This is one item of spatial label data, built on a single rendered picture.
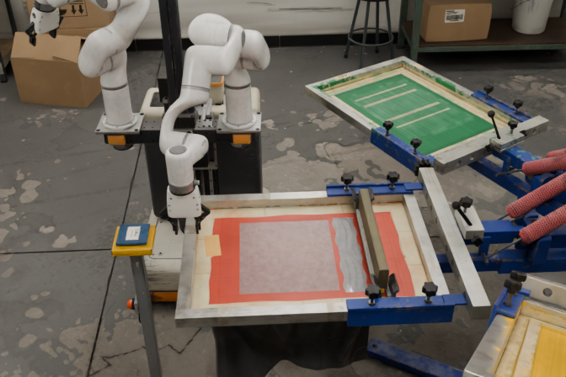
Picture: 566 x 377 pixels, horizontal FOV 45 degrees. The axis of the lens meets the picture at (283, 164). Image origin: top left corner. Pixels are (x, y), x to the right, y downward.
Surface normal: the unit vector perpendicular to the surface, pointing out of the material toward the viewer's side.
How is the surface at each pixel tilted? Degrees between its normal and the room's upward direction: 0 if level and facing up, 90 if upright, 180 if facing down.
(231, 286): 0
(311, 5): 90
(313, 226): 0
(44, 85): 90
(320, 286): 0
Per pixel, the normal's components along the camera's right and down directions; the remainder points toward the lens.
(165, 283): 0.00, 0.55
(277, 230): 0.00, -0.83
